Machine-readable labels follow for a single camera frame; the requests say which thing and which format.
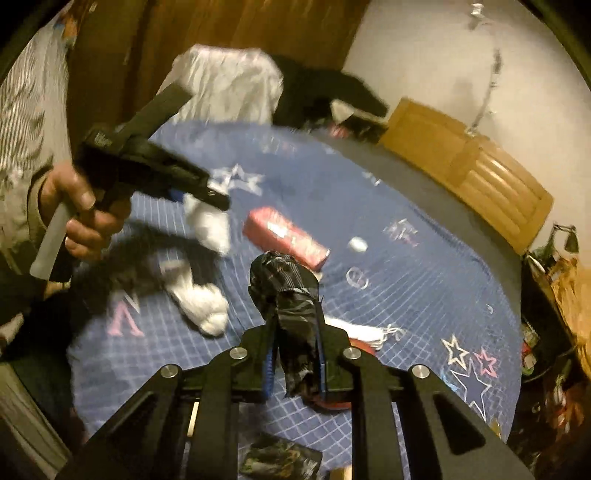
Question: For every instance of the white sock pair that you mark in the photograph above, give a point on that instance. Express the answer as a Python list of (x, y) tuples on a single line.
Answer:
[(203, 305)]

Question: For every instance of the clear bubble wrap roll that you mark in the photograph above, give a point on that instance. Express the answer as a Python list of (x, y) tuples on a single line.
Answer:
[(209, 224)]

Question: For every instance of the dark plaid plastic bag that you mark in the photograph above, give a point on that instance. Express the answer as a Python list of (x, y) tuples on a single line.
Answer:
[(287, 295)]

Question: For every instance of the black-blue right gripper right finger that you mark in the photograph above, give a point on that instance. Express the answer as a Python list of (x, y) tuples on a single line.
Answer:
[(410, 424)]

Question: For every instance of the wooden wardrobe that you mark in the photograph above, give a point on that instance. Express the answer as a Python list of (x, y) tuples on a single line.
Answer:
[(124, 49)]

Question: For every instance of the person's left forearm sleeve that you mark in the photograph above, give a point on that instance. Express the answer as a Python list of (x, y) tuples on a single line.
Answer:
[(22, 230)]

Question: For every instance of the person's left hand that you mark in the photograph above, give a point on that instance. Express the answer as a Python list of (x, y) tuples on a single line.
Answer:
[(90, 231)]

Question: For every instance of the white bottle cap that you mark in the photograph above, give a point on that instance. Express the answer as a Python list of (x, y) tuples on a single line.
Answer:
[(357, 244)]

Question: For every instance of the black clothes pile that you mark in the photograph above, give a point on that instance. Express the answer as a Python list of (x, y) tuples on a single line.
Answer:
[(308, 94)]

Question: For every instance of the white crumpled cloth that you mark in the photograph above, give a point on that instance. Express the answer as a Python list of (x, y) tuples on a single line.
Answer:
[(227, 85)]

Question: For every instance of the white printed plastic bag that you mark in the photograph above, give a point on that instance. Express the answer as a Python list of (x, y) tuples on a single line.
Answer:
[(374, 336)]

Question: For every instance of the black-blue right gripper left finger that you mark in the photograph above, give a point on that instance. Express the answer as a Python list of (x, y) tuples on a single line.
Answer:
[(182, 423)]

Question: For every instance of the blue star-pattern bedspread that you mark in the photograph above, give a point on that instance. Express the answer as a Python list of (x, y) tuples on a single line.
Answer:
[(415, 275)]

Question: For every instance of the wooden bed headboard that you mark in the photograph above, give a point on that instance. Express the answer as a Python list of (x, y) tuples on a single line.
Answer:
[(472, 167)]

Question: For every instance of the black snack wrapper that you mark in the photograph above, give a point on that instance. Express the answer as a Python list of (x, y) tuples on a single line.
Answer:
[(272, 457)]

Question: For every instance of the dark side desk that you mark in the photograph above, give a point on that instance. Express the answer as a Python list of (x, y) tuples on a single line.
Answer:
[(551, 427)]

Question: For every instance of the red tissue pack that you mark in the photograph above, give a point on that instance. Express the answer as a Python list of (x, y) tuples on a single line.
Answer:
[(267, 229)]

